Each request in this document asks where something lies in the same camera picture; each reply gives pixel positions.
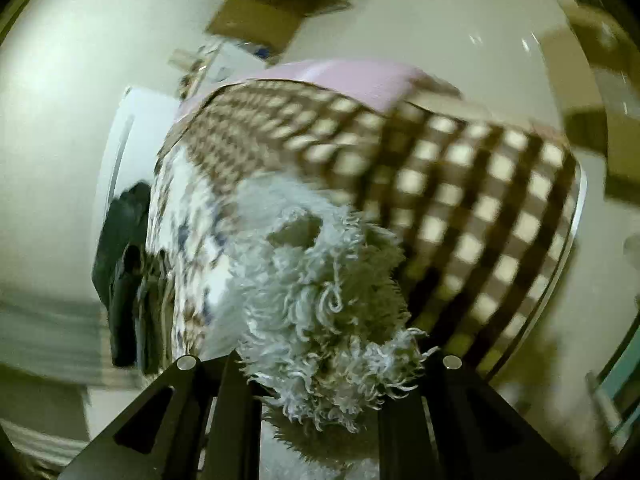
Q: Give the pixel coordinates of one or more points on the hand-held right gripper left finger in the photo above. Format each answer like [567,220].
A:
[235,410]

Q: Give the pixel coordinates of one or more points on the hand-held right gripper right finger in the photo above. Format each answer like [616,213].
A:
[400,440]

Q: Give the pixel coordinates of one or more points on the white fluffy pants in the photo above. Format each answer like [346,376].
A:
[320,310]

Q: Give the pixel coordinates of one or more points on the floral patterned cloth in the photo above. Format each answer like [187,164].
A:
[187,260]

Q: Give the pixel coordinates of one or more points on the dark clothing pile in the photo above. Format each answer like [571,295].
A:
[125,280]

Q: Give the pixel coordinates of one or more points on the brown checkered blanket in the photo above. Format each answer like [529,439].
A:
[450,195]

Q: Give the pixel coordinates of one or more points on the pink bed sheet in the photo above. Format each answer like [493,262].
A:
[350,82]

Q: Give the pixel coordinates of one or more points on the brown cardboard box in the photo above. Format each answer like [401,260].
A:
[270,15]

